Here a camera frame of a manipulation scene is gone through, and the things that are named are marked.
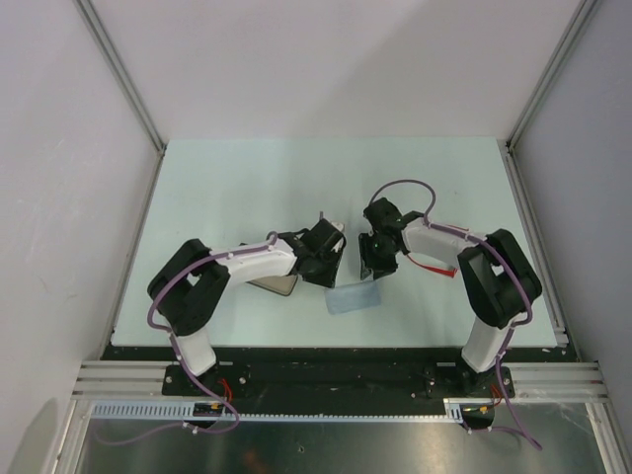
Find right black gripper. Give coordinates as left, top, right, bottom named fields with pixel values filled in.
left=358, top=231, right=400, bottom=279

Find blue cleaning cloth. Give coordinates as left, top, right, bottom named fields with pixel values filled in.
left=325, top=281, right=381, bottom=315

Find black glasses case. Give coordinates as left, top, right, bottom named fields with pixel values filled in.
left=239, top=241, right=300, bottom=299

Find red sunglasses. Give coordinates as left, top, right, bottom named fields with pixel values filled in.
left=403, top=225, right=472, bottom=277

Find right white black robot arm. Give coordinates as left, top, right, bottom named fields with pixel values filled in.
left=358, top=197, right=542, bottom=396

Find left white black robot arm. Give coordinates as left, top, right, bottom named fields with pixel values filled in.
left=147, top=217, right=347, bottom=395

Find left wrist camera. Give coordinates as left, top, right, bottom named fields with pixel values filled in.
left=319, top=211, right=345, bottom=234

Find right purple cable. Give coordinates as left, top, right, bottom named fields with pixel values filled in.
left=368, top=178, right=544, bottom=451

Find purple cable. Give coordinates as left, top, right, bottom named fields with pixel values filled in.
left=93, top=230, right=277, bottom=446
left=368, top=178, right=544, bottom=451

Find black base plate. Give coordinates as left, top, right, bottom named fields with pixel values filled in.
left=101, top=345, right=578, bottom=417

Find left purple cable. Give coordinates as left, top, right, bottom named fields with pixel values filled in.
left=93, top=230, right=277, bottom=446

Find white cable duct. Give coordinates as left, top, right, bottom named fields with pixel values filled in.
left=92, top=399, right=480, bottom=423

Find aluminium rail frame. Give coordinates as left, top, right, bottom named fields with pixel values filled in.
left=71, top=137, right=632, bottom=474

